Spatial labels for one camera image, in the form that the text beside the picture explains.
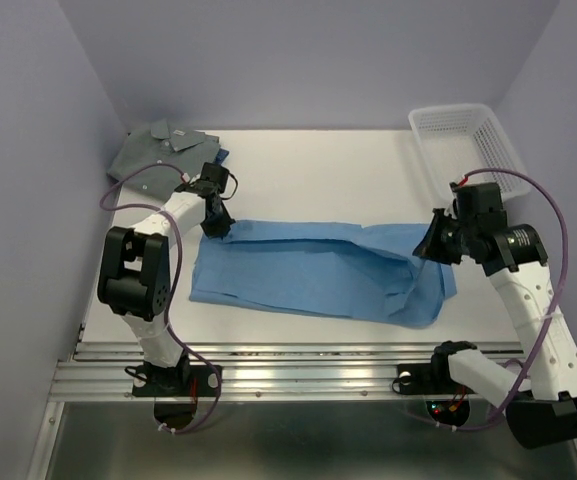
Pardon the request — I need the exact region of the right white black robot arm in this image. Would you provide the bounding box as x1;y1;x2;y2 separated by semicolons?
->
413;208;577;449

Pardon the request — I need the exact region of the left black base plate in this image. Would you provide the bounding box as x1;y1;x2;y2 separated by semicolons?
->
124;362;223;398

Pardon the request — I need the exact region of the folded grey button shirt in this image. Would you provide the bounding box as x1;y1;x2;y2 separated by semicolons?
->
107;119;223;201

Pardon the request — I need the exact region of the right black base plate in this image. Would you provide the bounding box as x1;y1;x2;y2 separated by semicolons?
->
391;363;474;396

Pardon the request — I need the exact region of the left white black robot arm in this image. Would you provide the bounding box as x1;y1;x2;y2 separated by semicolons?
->
97;171;235;397

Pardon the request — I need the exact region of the white plastic mesh basket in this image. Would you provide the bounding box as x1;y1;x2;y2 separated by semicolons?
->
408;103;531;203

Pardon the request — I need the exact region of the aluminium mounting rail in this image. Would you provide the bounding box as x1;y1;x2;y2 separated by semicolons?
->
47;342;577;402

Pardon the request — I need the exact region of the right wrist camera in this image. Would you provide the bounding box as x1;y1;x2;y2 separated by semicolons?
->
450;178;508;230

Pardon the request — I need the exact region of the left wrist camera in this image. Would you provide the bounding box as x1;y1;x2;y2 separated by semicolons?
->
181;163;230;196

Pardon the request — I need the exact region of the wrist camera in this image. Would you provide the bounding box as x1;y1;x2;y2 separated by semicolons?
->
450;178;508;230
181;163;230;196

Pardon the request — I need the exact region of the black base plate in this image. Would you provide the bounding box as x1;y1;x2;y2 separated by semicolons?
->
124;362;223;398
391;363;474;396

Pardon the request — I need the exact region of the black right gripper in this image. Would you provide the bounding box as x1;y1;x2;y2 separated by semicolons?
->
411;207;476;264

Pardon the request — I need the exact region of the light blue long sleeve shirt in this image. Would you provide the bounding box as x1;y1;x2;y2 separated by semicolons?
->
189;220;457;328

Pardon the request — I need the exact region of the folded blue plaid shirt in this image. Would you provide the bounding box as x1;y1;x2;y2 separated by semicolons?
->
214;148;230;165

